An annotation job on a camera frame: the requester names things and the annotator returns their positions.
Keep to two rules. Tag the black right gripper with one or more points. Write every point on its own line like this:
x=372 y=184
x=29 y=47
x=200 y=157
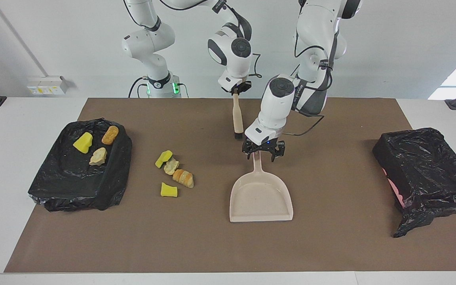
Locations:
x=243 y=86

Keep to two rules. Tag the pale yellow bread chunk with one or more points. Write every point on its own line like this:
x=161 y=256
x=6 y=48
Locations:
x=98 y=156

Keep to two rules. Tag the pale bread piece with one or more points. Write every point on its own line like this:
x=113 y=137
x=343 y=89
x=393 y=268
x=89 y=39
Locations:
x=171 y=166

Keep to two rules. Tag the yellow sponge wedge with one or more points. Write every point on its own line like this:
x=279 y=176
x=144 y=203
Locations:
x=83 y=143

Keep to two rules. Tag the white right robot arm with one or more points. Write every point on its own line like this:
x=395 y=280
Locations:
x=232 y=51

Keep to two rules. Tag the brown table mat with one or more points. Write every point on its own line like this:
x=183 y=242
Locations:
x=251 y=249

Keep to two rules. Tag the black bag bin pink rim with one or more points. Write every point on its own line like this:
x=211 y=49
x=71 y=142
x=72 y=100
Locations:
x=430 y=170

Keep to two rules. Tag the white wall socket box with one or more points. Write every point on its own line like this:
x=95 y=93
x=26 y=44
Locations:
x=44 y=88

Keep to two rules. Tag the orange striped croissant piece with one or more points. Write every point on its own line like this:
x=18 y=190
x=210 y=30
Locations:
x=183 y=178

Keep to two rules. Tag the beige plastic dustpan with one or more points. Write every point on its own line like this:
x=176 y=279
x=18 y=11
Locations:
x=259 y=198

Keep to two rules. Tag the beige hand brush black bristles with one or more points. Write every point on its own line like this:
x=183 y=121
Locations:
x=237 y=114

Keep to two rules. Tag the yellow sponge block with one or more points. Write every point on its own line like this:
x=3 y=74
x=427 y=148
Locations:
x=164 y=156

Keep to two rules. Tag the black bag-covered bin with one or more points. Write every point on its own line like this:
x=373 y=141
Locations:
x=73 y=182

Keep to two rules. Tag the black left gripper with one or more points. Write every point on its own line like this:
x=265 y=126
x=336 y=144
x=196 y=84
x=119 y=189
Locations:
x=263 y=145

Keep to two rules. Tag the brown bread nugget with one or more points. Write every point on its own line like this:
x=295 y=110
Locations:
x=110 y=135

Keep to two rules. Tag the thin yellow sponge piece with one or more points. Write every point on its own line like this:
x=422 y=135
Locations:
x=168 y=190

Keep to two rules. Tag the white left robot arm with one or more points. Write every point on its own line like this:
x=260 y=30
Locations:
x=277 y=107

